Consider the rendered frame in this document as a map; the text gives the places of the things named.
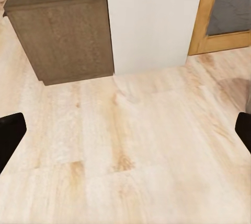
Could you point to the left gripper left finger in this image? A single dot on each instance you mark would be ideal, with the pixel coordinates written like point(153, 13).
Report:
point(12, 130)

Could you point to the door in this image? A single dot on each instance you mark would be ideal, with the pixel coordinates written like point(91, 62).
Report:
point(221, 25)

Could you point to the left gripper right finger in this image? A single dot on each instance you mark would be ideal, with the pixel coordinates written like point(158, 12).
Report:
point(243, 128)

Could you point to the cabinet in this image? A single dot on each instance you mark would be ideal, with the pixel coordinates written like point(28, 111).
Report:
point(64, 40)

